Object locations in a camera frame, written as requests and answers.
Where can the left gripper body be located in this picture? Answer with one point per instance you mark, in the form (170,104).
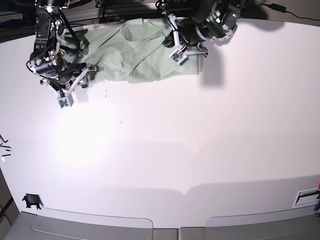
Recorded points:
(188,36)

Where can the small hex keys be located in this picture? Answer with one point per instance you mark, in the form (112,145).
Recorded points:
(6,150)

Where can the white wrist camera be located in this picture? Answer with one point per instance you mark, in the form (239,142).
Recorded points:
(178,56)
(66,101)

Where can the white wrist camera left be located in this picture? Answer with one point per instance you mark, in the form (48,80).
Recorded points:
(178,56)

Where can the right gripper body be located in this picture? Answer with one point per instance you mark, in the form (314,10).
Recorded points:
(65,78)

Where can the black power adapter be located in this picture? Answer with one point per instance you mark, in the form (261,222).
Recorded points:
(277,7)

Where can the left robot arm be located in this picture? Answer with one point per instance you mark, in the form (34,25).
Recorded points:
(218,17)

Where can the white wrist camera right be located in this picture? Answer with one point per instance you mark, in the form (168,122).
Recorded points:
(66,101)

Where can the black table clamp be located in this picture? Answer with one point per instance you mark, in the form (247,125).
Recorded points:
(33,200)

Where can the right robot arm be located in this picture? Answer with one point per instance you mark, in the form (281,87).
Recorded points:
(57,48)

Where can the light green T-shirt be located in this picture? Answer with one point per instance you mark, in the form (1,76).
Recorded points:
(132,52)

